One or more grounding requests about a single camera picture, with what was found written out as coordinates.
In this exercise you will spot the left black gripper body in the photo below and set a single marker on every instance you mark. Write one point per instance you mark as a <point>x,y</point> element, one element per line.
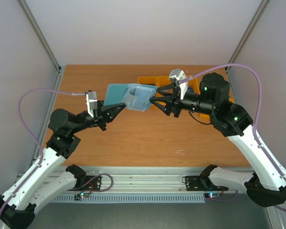
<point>100,120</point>

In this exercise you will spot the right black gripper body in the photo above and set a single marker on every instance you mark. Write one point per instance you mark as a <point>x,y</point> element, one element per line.
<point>174,103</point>

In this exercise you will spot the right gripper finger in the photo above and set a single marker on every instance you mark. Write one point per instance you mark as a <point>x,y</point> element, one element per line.
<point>166,90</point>
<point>163,103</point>

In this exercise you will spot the teal card holder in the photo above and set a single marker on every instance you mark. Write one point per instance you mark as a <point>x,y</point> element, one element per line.
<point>135,96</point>

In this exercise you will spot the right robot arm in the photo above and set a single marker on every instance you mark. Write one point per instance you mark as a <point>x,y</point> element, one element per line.
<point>266,186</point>

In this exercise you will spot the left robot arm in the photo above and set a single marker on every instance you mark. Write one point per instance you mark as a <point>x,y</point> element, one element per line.
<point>20,203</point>

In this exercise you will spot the middle yellow bin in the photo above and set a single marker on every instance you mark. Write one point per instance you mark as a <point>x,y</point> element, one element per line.
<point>164,80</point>

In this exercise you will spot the right yellow bin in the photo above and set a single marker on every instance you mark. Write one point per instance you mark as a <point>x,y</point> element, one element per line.
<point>206,117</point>

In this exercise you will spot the left small circuit board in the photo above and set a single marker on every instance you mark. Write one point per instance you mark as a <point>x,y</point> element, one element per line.
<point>81,196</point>

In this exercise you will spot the small circuit board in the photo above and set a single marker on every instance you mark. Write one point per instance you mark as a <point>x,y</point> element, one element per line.
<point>212,195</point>
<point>81,196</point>

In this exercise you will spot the right small circuit board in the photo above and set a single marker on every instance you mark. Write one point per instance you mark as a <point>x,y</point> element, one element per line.
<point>212,195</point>

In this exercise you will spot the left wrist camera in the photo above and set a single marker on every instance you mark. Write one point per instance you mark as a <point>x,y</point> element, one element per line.
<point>91,101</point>

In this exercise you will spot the left frame post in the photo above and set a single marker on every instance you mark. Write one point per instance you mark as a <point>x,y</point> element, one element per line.
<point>39,33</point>

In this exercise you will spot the frame post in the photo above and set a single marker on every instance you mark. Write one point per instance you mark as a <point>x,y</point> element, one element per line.
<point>249,29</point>
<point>39,33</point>

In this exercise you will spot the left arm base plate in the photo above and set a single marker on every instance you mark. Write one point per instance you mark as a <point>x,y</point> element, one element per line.
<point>88,183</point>

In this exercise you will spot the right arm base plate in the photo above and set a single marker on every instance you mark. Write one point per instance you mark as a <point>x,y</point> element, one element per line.
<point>198,183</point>

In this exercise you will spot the grey slotted cable duct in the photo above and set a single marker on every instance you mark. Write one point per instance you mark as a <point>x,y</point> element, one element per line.
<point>131,198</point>

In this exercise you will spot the right frame post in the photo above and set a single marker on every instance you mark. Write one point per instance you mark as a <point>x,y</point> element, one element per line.
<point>249,29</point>

